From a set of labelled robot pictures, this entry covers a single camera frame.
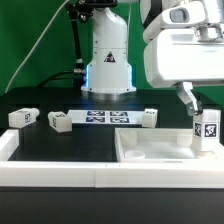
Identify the black cable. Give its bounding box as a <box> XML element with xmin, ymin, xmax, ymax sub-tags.
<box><xmin>37</xmin><ymin>69</ymin><xmax>87</xmax><ymax>88</ymax></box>

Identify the white marker tag sheet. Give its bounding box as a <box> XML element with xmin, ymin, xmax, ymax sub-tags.
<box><xmin>68</xmin><ymin>110</ymin><xmax>143</xmax><ymax>125</ymax></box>

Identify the white cable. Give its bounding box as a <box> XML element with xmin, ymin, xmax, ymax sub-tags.
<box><xmin>3</xmin><ymin>0</ymin><xmax>72</xmax><ymax>94</ymax></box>

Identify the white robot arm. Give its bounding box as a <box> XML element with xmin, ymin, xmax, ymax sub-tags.
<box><xmin>79</xmin><ymin>0</ymin><xmax>224</xmax><ymax>116</ymax></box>

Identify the white square tabletop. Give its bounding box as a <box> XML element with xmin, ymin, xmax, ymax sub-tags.
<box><xmin>115</xmin><ymin>128</ymin><xmax>224</xmax><ymax>163</ymax></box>

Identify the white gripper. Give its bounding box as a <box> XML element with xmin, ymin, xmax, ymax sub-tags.
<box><xmin>144</xmin><ymin>29</ymin><xmax>224</xmax><ymax>116</ymax></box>

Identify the white U-shaped fence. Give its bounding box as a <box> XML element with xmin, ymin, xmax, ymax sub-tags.
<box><xmin>0</xmin><ymin>130</ymin><xmax>224</xmax><ymax>189</ymax></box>

